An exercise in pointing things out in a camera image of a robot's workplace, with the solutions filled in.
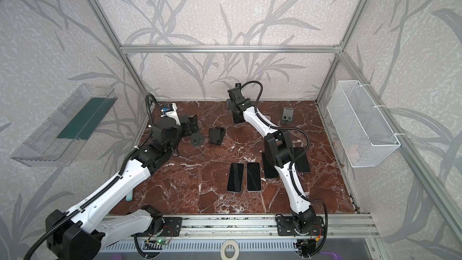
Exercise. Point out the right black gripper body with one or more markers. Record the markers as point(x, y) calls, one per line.
point(236, 106)

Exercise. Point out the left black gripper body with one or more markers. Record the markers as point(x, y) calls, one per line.
point(186, 126)

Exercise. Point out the green-edged phone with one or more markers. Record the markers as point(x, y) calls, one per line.
point(235, 180)

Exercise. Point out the purple-edged phone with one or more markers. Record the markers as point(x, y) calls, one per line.
point(302, 164)

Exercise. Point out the black phone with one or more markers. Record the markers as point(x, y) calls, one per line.
point(269, 170)

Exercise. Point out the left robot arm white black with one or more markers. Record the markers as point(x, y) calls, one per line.
point(80, 233)

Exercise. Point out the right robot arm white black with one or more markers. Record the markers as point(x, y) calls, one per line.
point(280, 153)

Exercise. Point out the black phone stand centre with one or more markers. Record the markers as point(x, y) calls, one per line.
point(216, 135)

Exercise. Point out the grey phone stand rear right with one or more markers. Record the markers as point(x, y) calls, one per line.
point(287, 116)

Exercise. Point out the white tape roll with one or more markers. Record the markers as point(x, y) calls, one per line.
point(229, 250)

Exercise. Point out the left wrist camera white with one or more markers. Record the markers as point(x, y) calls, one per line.
point(170, 110)

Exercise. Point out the white wire mesh basket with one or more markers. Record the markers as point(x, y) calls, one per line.
point(364, 133)

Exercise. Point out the clear plastic wall bin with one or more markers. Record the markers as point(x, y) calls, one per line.
point(58, 141)

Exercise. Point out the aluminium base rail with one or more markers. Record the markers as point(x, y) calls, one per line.
point(226, 226)

